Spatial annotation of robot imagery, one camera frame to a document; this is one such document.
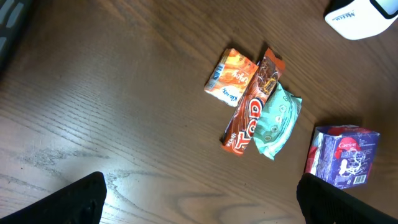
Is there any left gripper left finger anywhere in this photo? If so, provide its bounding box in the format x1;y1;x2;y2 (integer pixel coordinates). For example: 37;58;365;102
1;171;107;224

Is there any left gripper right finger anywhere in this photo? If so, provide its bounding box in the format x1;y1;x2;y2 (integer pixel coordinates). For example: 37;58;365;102
297;173;397;224

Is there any white barcode scanner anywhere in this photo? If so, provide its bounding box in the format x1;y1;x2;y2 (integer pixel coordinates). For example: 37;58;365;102
324;0;397;40

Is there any grey plastic mesh basket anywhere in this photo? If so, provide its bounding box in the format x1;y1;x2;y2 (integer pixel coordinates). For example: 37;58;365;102
0;0;34;72

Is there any pink purple pad pack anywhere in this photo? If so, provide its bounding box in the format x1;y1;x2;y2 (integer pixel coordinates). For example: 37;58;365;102
304;125;380;189

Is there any teal snack pack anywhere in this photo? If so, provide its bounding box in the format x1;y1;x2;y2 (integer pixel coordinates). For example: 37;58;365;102
253;82;302;160

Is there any orange Top chocolate bar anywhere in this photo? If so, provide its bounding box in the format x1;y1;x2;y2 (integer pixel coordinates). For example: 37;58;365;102
221;48;285;156

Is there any small orange tissue pack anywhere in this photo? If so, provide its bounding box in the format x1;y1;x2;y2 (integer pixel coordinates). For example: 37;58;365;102
204;48;258;107

